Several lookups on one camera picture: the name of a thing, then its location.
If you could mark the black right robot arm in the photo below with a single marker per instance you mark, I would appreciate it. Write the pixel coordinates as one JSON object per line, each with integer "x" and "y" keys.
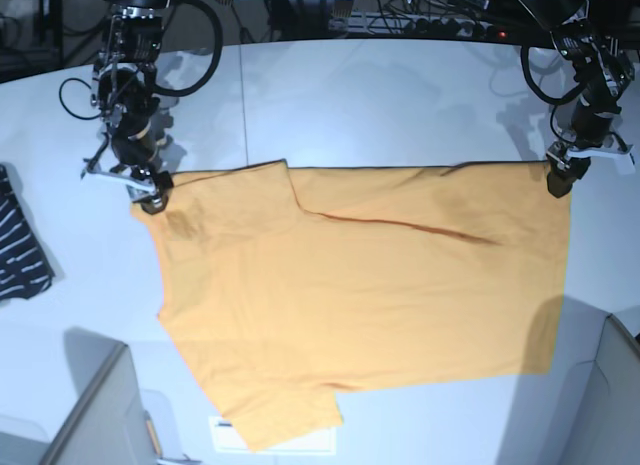
{"x": 123, "y": 90}

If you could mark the black power strip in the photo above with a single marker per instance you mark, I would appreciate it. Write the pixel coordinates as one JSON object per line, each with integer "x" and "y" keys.
{"x": 431, "y": 27}

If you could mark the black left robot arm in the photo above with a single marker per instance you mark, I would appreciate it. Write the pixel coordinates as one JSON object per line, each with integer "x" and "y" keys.
{"x": 603, "y": 72}

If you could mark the grey bin right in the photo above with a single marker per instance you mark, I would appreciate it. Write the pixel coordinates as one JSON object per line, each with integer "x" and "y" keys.
{"x": 584, "y": 413}

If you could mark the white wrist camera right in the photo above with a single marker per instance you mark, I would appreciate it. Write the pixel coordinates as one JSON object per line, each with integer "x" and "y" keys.
{"x": 137, "y": 189}

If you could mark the yellow orange T-shirt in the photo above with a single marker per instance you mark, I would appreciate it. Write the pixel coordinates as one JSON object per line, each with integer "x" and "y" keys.
{"x": 284, "y": 287}

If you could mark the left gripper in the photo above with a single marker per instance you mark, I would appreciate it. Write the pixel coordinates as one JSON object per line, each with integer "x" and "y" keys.
{"x": 590, "y": 126}

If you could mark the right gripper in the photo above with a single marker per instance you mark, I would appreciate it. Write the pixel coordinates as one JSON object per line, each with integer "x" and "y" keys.
{"x": 135, "y": 141}

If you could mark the white paper label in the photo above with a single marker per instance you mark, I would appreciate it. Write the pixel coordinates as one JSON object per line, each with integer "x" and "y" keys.
{"x": 226, "y": 439}

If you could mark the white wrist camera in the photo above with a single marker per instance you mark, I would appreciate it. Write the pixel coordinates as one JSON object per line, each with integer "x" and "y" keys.
{"x": 137, "y": 189}
{"x": 621, "y": 155}

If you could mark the navy white striped garment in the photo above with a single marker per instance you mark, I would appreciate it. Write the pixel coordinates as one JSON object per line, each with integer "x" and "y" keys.
{"x": 25, "y": 270}

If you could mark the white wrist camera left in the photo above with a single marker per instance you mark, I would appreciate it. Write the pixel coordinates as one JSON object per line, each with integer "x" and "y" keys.
{"x": 621, "y": 155}

